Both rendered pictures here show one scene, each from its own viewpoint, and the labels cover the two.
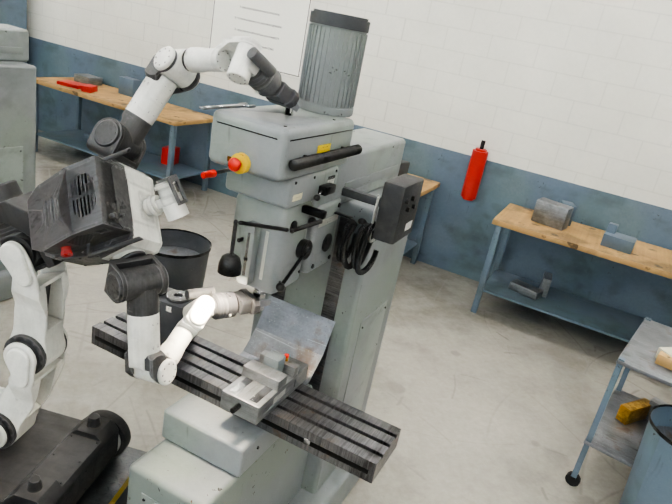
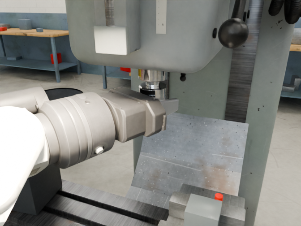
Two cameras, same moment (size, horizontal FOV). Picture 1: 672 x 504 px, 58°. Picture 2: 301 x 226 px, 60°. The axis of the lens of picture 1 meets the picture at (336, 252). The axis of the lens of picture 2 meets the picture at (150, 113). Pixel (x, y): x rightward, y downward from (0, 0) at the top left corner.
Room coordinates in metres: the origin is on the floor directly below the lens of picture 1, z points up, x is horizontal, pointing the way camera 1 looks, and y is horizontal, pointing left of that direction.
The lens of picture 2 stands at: (1.51, 0.24, 1.39)
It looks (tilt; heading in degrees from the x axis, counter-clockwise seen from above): 23 degrees down; 359
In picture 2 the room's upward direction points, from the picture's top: straight up
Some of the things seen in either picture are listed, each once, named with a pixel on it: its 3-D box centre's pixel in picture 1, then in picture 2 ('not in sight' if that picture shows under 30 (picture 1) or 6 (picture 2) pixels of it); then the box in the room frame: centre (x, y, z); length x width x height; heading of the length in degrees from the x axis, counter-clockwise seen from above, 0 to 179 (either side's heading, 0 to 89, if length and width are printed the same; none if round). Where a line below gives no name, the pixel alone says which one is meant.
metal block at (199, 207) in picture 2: (274, 362); (202, 218); (1.88, 0.14, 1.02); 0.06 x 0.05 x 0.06; 68
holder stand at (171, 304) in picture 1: (164, 314); (8, 162); (2.09, 0.61, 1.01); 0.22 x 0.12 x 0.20; 75
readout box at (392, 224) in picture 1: (400, 208); not in sight; (2.07, -0.19, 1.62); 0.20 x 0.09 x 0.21; 158
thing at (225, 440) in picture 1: (241, 409); not in sight; (1.92, 0.23, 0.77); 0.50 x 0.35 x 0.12; 158
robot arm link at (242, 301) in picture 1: (236, 303); (108, 119); (1.86, 0.30, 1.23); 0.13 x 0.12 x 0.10; 43
